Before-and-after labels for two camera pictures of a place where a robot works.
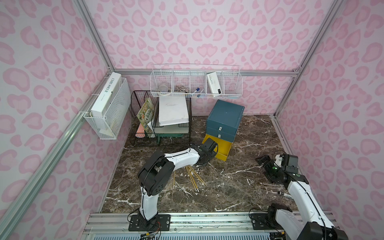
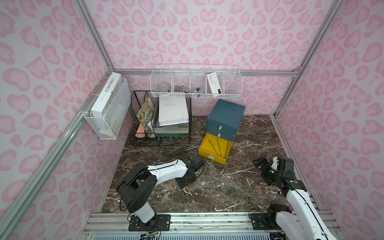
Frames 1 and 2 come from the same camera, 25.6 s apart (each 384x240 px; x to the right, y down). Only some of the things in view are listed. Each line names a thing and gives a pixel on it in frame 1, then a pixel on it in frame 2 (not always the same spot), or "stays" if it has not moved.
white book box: x=101 y=105 stays
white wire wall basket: x=204 y=81 stays
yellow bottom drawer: x=222 y=148 stays
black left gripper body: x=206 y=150 -> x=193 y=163
